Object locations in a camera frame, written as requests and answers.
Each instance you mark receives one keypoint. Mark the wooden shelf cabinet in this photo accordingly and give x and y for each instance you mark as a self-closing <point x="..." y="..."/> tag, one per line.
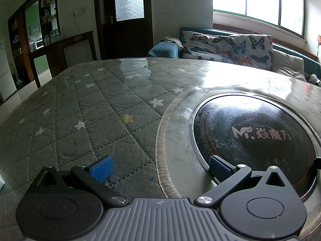
<point x="22" y="37"/>

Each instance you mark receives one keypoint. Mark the mop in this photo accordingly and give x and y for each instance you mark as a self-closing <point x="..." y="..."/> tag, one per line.
<point x="17" y="77"/>

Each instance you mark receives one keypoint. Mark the green framed window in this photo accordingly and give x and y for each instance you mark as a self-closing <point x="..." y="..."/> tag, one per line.
<point x="258" y="0"/>

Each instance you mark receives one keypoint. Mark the grey plush toy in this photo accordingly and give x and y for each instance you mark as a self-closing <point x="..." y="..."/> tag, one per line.
<point x="315" y="79"/>

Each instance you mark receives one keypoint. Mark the white refrigerator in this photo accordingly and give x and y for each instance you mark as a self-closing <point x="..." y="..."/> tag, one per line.
<point x="7" y="72"/>

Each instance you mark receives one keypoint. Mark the white microwave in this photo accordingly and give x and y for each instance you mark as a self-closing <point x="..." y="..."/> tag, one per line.
<point x="39" y="44"/>

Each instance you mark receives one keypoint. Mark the dark wooden counter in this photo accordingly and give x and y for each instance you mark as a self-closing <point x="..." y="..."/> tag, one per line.
<point x="75" y="47"/>

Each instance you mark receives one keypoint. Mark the beige towel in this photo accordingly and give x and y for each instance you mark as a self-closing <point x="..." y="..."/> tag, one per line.
<point x="173" y="42"/>

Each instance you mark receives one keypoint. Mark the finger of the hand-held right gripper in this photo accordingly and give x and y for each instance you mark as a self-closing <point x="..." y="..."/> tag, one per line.
<point x="318" y="162"/>

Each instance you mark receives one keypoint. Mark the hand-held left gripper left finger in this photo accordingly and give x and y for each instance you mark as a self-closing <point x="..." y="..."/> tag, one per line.
<point x="101" y="168"/>

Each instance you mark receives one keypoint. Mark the beige pillow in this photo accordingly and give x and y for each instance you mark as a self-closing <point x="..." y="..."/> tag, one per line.
<point x="288" y="64"/>

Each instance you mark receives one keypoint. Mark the blue quilted armrest cover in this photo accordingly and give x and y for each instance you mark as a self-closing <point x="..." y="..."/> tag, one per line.
<point x="163" y="51"/>

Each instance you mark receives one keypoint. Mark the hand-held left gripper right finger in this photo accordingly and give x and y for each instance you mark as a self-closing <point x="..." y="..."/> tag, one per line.
<point x="219" y="168"/>

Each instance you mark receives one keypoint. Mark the colourful pinwheel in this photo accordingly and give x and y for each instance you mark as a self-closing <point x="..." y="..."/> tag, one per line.
<point x="319" y="40"/>

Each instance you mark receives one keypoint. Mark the long butterfly print cushion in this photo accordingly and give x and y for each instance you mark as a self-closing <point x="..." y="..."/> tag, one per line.
<point x="208" y="46"/>

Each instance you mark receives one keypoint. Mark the dark wooden glass door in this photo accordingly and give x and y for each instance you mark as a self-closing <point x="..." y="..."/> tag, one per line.
<point x="125" y="37"/>

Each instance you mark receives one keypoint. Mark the square butterfly print pillow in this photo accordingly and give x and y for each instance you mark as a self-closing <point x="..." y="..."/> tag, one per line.
<point x="253" y="52"/>

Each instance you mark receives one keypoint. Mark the black round induction cooktop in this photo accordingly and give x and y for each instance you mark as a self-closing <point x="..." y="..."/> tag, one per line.
<point x="250" y="120"/>

